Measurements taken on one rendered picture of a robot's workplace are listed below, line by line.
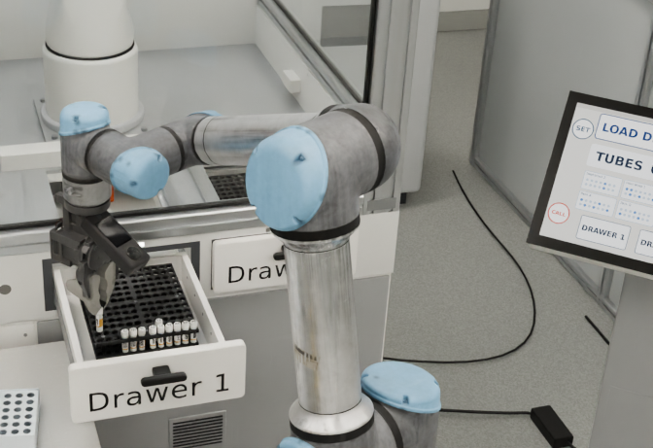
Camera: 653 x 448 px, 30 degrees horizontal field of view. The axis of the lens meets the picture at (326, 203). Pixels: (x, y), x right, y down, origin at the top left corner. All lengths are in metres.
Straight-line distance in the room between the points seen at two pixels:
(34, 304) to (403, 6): 0.87
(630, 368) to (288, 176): 1.25
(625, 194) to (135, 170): 0.98
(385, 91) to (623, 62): 1.59
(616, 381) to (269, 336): 0.71
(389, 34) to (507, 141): 2.28
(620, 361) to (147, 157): 1.17
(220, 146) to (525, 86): 2.63
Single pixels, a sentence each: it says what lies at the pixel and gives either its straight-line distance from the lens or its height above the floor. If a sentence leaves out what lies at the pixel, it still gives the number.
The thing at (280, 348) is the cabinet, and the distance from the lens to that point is 2.50.
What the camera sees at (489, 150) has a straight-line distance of 4.63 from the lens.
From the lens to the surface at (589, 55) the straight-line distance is 3.93.
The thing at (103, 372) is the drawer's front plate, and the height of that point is 0.91.
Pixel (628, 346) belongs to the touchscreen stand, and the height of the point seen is 0.72.
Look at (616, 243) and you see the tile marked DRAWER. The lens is 2.32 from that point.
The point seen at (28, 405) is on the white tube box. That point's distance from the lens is 2.14.
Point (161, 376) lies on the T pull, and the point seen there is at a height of 0.91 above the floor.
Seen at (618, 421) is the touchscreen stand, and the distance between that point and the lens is 2.63.
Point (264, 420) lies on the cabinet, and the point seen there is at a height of 0.47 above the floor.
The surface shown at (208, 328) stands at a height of 0.87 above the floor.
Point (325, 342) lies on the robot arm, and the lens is 1.58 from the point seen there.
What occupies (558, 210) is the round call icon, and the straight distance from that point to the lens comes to 2.34.
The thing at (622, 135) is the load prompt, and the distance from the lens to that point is 2.37.
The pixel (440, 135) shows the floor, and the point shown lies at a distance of 4.95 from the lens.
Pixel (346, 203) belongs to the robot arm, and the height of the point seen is 1.39.
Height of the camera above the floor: 2.12
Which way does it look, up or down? 29 degrees down
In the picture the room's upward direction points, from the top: 4 degrees clockwise
